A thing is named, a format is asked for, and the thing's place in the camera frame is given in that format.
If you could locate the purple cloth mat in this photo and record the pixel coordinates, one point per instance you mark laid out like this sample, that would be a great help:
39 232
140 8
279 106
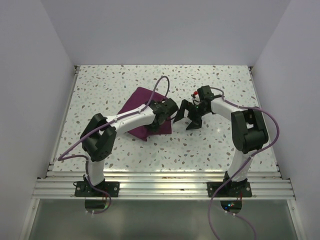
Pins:
141 96

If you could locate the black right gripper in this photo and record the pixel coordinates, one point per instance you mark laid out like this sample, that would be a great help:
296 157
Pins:
196 122

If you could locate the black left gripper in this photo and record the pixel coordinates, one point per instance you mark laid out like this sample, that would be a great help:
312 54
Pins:
155 127

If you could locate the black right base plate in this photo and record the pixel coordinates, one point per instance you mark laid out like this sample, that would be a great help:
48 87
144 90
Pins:
231 190

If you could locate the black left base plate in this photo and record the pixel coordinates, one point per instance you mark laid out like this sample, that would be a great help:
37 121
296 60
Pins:
83 189

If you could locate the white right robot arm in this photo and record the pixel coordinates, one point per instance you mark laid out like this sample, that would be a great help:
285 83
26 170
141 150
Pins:
248 130

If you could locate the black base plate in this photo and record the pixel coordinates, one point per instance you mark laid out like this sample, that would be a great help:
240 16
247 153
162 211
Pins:
83 189
231 190

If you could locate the aluminium rail frame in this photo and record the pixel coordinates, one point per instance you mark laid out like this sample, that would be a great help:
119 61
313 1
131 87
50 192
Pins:
163 191

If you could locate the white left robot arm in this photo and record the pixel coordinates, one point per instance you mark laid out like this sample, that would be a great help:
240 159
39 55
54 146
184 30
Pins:
101 132

